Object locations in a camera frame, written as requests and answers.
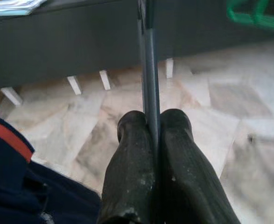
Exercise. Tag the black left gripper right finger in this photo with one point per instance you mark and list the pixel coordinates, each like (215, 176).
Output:
(185, 172)

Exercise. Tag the black plastic hanger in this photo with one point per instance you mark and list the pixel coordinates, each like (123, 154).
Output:
(150, 70)

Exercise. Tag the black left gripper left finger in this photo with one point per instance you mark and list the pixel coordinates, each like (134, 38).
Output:
(129, 168)

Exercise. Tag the navy shirt with red collar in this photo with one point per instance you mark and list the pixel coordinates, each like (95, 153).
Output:
(22, 191)

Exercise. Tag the black TV cabinet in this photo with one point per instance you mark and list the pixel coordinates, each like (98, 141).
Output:
(80, 42)

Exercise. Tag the green plastic hanger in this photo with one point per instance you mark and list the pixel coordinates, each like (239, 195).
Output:
(267, 22)

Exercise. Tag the stack of papers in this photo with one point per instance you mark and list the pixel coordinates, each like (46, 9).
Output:
(10, 5)

